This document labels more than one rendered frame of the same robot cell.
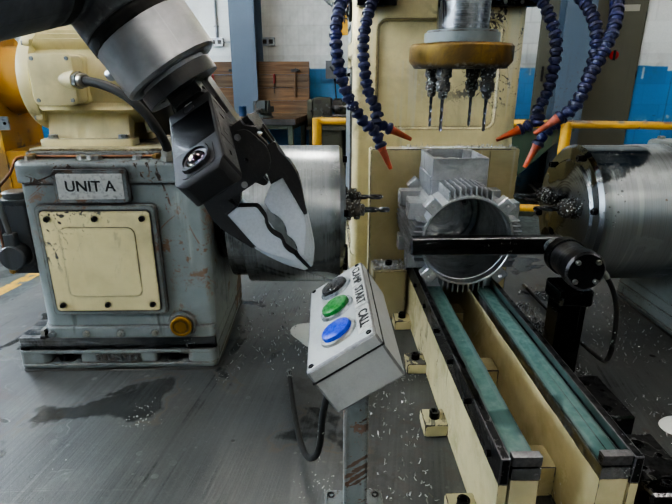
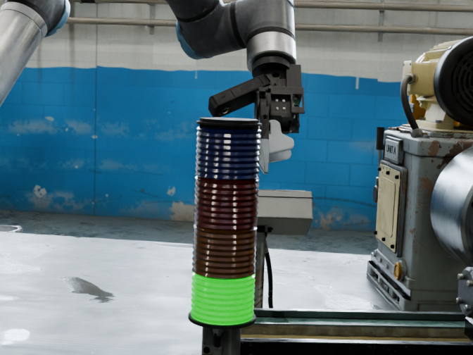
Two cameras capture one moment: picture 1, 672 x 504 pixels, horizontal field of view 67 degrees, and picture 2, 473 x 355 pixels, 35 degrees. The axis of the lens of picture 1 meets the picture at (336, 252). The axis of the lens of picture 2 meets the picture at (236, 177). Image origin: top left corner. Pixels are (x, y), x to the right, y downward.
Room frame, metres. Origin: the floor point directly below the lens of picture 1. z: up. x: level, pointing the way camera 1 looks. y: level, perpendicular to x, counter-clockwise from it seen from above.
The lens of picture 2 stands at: (0.38, -1.22, 1.25)
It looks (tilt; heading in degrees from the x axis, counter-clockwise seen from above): 7 degrees down; 88
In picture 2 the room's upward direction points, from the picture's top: 2 degrees clockwise
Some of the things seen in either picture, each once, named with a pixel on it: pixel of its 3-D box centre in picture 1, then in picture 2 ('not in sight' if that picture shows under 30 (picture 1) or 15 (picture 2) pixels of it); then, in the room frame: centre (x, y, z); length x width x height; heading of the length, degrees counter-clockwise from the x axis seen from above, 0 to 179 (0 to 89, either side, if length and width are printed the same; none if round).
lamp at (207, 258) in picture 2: not in sight; (224, 248); (0.39, -0.53, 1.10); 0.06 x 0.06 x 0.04
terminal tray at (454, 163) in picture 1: (451, 172); not in sight; (0.97, -0.22, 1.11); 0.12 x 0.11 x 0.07; 1
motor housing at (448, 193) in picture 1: (453, 225); not in sight; (0.93, -0.22, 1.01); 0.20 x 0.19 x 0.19; 1
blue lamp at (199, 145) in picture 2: not in sight; (228, 152); (0.39, -0.53, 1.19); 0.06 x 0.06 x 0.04
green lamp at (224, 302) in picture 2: not in sight; (222, 295); (0.39, -0.53, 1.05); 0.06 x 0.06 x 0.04
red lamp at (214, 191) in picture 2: not in sight; (226, 200); (0.39, -0.53, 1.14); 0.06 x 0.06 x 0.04
